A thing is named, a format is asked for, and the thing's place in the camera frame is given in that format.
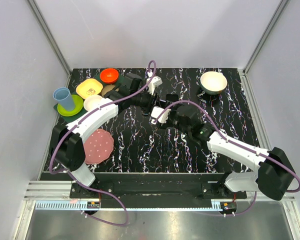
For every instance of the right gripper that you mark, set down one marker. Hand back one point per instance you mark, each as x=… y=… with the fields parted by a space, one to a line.
x=167 y=125

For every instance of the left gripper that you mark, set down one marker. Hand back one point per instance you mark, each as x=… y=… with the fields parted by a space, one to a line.
x=153 y=102

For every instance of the black phone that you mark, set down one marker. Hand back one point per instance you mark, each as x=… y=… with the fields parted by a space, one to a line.
x=145 y=112

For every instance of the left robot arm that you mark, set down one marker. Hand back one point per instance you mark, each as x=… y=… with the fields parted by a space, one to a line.
x=67 y=141

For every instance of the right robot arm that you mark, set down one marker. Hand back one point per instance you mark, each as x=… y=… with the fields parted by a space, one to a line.
x=271 y=172

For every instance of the bronze metal bowl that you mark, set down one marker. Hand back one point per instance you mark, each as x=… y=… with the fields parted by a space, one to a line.
x=106 y=89

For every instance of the red bowl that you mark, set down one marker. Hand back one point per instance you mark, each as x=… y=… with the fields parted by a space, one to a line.
x=109 y=76

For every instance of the large white bowl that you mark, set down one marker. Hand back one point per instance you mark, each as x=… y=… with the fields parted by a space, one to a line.
x=213 y=83

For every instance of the small white bowl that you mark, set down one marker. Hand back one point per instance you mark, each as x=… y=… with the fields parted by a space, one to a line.
x=91 y=102

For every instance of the yellow square plate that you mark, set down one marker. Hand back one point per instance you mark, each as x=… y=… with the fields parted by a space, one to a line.
x=89 y=87

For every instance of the pink dotted plate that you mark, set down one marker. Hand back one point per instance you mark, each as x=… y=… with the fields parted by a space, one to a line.
x=98 y=147

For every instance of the lime green plate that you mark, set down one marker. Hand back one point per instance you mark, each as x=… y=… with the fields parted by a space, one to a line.
x=78 y=107

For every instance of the blue cup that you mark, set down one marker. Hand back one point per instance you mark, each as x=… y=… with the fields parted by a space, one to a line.
x=64 y=97

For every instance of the dark green mat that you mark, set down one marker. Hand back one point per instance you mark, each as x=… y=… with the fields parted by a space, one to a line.
x=130 y=81

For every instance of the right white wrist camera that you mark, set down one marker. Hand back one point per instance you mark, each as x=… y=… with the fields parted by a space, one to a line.
x=159 y=115

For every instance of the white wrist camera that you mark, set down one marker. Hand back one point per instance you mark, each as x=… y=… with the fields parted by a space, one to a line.
x=159 y=115
x=152 y=84

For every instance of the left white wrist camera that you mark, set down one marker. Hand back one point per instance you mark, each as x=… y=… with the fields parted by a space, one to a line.
x=152 y=84

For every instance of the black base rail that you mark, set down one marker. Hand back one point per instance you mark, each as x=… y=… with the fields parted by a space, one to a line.
x=158 y=190

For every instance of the left aluminium frame post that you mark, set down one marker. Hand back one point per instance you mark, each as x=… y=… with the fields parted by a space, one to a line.
x=49 y=36

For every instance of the aluminium frame post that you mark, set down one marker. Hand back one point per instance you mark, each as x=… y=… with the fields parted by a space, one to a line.
x=266 y=34
x=49 y=36

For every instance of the right aluminium frame post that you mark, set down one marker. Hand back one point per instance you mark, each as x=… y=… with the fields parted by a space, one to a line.
x=266 y=34

